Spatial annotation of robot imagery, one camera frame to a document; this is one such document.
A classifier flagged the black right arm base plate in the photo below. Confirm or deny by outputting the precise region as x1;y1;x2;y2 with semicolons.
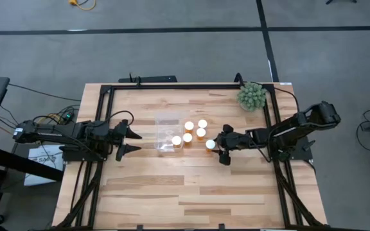
269;136;314;162

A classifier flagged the clear plastic basket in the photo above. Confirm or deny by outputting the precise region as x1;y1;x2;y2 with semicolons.
154;111;185;152

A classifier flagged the yellow extension cable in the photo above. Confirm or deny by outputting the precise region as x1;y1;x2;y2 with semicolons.
69;0;96;11

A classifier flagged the black aluminium table frame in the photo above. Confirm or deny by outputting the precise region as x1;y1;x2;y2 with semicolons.
55;82;326;230

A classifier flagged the black power strip green light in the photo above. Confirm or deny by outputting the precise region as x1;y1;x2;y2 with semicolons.
61;110;76;125

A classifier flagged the coiled yellow cable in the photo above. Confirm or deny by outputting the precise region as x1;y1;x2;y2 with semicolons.
34;112;63;129

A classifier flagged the green succulent plant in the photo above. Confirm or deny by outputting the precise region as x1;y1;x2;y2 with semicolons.
236;81;267;112

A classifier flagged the thin black floor cable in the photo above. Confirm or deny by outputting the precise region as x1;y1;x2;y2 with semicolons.
8;83;82;103

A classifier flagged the white cardboard box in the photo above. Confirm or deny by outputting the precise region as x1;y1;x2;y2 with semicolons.
23;144;65;187

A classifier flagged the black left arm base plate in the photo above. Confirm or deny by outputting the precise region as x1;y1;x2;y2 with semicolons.
62;150;107;162

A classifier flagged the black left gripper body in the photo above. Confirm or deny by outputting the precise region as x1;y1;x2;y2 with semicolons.
110;119;130;162

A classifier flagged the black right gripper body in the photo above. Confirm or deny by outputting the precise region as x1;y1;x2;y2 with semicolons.
216;124;249;166

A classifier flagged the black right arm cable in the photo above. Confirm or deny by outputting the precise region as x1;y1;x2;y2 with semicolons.
252;81;301;113

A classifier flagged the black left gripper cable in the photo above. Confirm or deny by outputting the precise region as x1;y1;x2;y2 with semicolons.
103;110;135;125

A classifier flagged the flat black box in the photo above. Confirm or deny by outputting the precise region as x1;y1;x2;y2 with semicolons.
118;74;179;83

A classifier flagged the black desk crossbar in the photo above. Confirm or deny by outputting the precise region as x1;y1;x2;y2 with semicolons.
0;142;64;182

